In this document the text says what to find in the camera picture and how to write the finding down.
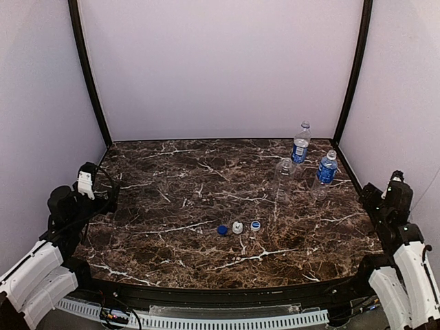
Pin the black corner post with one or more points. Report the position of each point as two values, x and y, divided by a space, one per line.
358 57
77 28

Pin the blue label Pocari Sweat bottle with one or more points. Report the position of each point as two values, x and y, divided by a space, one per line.
324 176

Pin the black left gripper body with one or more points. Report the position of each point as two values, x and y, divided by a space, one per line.
104 203

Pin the white flip bottle cap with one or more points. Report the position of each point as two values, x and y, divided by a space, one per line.
237 227

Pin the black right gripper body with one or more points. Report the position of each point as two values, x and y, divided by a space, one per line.
368 194

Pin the blue white bottle cap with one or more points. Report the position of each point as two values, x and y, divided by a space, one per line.
255 226

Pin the blue Pepsi bottle cap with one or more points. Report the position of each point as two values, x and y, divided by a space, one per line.
222 230

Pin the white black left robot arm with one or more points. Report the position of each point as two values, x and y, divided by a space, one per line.
49 271

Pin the Pepsi bottle with blue cap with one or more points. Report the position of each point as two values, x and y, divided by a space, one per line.
301 143

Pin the black left corner post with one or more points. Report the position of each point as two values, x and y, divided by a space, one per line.
77 28

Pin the clear bottle white cap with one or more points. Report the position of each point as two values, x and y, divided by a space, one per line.
283 180

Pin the black right corner post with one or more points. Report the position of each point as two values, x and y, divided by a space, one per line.
358 57

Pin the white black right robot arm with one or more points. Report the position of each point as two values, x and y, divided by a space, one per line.
401 276

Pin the black curved front rail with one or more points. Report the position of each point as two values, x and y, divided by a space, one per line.
328 294

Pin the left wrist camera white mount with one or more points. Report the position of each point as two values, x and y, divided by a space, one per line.
86 178

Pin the white slotted cable duct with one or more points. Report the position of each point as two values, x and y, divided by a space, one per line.
166 318

